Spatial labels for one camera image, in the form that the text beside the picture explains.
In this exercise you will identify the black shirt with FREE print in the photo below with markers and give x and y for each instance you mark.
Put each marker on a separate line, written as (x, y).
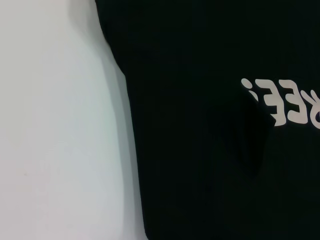
(200, 125)

